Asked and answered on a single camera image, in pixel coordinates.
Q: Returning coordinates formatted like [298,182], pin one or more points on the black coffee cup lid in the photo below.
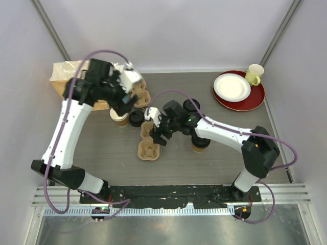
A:
[200,143]

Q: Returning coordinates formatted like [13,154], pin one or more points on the stack of black lids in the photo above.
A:
[136,118]

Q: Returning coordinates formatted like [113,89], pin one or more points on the brown paper bag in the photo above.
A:
[63,72]

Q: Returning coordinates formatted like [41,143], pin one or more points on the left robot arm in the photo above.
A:
[100,82]

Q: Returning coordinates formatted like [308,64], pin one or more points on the aluminium frame rail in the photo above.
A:
[81,204]

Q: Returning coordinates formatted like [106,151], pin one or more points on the brown paper cup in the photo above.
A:
[198,149]

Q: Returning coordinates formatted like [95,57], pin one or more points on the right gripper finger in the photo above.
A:
[162,141]
[155,136]

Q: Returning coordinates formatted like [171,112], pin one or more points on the stack of paper cups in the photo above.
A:
[121,121]

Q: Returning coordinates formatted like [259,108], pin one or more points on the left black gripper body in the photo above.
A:
[114,96]

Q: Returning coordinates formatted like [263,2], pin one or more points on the cardboard cup carrier stack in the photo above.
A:
[143,95]

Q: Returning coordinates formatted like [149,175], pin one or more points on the single cardboard cup carrier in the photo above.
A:
[147,149]

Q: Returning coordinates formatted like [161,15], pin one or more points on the pale yellow mug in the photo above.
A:
[254,73]

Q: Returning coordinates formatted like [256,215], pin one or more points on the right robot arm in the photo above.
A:
[259,152]

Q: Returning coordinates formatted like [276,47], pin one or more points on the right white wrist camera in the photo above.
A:
[153,114]

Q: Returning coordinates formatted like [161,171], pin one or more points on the white paper plate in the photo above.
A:
[231,87]

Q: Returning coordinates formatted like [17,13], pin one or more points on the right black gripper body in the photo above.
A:
[167,126]

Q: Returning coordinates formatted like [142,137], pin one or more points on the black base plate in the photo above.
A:
[178,196]

